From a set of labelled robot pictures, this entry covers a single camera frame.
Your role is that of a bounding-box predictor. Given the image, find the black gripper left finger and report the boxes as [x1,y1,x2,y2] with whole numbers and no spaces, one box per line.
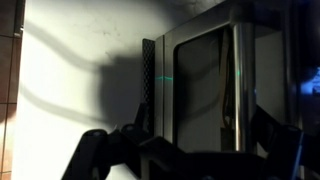
[60,123,142,180]

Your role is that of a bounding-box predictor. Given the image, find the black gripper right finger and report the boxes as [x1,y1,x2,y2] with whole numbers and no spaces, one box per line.
[251,103,305,180]

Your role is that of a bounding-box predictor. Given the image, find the glass oven door with handle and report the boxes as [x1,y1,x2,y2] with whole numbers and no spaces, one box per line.
[163,22,258,155]

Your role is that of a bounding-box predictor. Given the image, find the silver toaster oven body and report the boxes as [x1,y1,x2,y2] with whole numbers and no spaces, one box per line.
[154,0,304,158]

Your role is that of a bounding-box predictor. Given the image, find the black perforated mat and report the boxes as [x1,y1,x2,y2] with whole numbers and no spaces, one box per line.
[141,37,156,135]

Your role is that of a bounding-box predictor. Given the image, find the wooden kitchen cabinet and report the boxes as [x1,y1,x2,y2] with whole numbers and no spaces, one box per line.
[0,0,27,180]

